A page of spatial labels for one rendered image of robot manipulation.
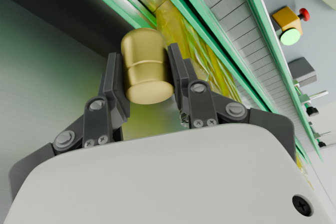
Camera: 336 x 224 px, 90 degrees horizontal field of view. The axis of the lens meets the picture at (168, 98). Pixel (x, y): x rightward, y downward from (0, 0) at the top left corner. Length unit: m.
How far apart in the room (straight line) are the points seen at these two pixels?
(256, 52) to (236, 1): 0.17
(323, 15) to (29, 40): 0.76
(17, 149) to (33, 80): 0.08
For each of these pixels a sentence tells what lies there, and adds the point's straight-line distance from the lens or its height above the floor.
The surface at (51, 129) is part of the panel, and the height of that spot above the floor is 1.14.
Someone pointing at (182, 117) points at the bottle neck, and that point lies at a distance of 0.20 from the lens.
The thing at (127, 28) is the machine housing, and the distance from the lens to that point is 0.53.
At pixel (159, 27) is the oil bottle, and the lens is 0.33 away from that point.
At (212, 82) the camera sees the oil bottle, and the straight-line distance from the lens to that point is 0.27.
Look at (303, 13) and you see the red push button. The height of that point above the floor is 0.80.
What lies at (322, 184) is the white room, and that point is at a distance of 6.01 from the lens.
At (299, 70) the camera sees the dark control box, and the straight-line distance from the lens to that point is 0.83.
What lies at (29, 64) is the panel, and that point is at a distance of 0.27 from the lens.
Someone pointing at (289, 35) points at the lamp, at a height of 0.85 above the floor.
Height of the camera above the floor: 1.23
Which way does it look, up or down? 36 degrees down
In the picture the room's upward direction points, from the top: 175 degrees clockwise
